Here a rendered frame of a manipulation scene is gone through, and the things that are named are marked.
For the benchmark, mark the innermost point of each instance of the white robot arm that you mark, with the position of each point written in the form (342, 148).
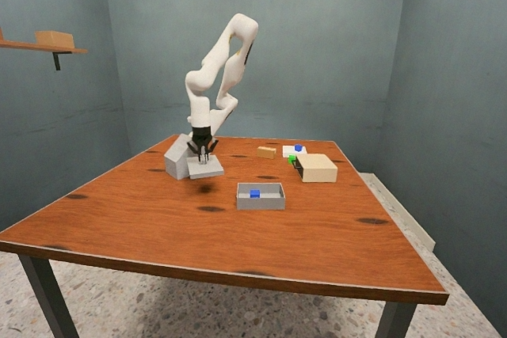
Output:
(242, 28)

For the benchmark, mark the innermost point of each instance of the grey square sheet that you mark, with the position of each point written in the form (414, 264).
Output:
(209, 169)

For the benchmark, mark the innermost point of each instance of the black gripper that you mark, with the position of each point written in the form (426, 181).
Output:
(202, 137)

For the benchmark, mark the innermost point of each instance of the tan cardboard box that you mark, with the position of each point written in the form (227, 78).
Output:
(266, 152)

